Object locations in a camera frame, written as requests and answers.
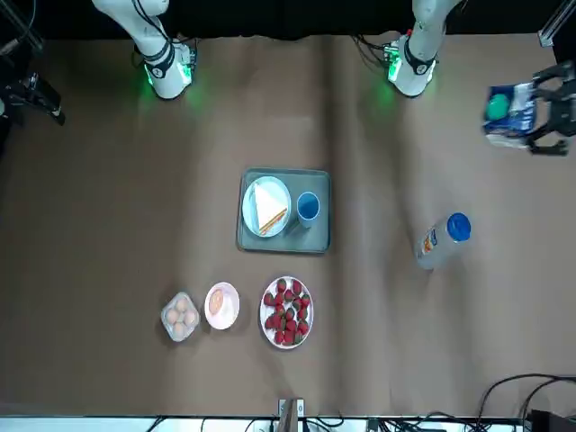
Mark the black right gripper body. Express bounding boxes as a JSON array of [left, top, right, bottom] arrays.
[[0, 77, 36, 113]]

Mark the clear bottle blue cap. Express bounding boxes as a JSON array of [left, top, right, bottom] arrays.
[[412, 211, 473, 270]]

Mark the pale blue round plate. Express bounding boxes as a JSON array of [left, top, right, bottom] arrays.
[[241, 175, 293, 239]]

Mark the aluminium frame rail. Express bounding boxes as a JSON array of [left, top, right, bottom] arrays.
[[537, 0, 576, 46]]

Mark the grey rectangular tray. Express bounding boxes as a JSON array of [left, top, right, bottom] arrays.
[[237, 168, 333, 257]]

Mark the clear plastic egg box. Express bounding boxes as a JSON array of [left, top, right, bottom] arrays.
[[160, 291, 201, 344]]

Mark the aluminium upright post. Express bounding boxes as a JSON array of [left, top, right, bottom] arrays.
[[277, 397, 306, 432]]

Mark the white plate with pink rim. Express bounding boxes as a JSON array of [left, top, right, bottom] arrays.
[[259, 275, 314, 350]]

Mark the black cable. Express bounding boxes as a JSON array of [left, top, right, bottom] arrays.
[[476, 373, 576, 419], [355, 34, 395, 64], [521, 379, 576, 420]]

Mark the triangular sandwich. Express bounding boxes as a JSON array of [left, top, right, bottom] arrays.
[[254, 183, 289, 237]]

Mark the blue cup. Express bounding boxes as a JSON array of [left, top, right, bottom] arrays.
[[292, 191, 322, 231]]

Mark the black router box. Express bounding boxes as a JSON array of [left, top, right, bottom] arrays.
[[530, 409, 576, 432]]

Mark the pink bowl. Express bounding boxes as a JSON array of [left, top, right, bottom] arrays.
[[204, 281, 241, 331]]

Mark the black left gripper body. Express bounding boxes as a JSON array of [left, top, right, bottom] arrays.
[[547, 88, 576, 132]]

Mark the blue milk carton green cap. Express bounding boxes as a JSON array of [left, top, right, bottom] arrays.
[[482, 82, 544, 150]]

